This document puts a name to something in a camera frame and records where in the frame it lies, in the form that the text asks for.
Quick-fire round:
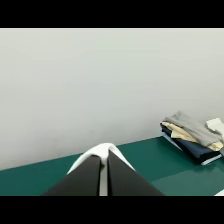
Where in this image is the dark green garment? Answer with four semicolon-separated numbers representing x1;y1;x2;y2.
160;122;224;166

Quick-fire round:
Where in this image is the white garment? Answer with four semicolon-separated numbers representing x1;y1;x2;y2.
205;117;224;136

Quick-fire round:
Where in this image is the beige garment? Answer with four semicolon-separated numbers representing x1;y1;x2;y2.
161;121;224;152

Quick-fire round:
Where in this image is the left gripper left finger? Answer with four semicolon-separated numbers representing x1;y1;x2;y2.
41;154;102;197

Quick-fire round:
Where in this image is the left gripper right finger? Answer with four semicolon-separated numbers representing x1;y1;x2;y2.
106;149;165;197

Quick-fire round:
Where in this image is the white shirt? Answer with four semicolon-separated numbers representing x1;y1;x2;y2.
66;142;136;197

